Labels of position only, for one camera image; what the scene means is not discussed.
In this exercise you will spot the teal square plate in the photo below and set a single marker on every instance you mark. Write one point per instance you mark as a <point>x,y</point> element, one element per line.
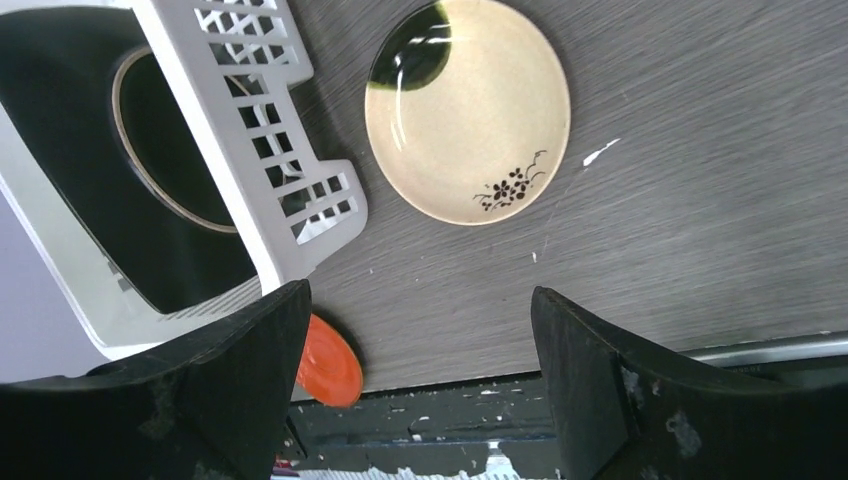
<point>91,104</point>

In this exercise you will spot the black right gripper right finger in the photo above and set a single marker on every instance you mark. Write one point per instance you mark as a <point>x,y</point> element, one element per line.
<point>624,407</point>

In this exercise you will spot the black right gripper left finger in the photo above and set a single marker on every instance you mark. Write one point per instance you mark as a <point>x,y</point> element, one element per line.
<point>209,404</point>

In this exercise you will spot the white plastic dish rack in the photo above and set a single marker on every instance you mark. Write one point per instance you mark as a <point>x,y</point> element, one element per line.
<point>230,66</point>

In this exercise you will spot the orange red bowl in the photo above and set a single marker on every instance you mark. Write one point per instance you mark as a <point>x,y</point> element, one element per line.
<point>329,369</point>

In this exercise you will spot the white patterned bowl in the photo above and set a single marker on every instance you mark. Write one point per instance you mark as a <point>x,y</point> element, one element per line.
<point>467,111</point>

